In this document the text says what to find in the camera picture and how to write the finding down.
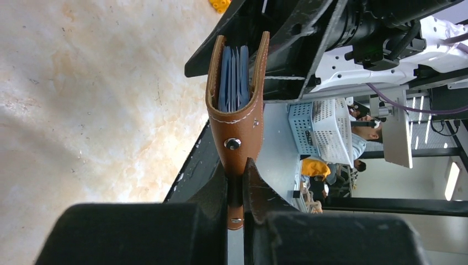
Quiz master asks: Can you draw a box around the yellow object in background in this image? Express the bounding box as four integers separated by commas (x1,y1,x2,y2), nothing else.
301,158,331,182

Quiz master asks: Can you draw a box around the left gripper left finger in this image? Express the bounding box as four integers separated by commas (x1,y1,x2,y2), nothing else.
36,165,227,264

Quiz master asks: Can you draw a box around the white perforated basket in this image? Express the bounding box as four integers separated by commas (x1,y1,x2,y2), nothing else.
311,98,353,166

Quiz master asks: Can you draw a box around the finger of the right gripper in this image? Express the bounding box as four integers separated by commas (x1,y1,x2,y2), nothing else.
256,0,348,104
184,0,264,78

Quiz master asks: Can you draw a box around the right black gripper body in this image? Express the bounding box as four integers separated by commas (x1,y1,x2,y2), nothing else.
256,0,366,104

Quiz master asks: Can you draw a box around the person in background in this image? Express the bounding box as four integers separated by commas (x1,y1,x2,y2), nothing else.
348,107,383,172

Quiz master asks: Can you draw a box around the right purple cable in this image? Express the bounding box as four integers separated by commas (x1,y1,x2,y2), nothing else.
365,33,468,115

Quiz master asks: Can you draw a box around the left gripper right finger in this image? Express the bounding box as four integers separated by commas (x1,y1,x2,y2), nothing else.
243,158,428,264

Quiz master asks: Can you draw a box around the blue perforated basket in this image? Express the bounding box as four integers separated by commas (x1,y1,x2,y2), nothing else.
288,103,320,157

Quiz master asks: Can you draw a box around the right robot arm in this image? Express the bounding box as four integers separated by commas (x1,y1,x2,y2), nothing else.
184,1,467,102

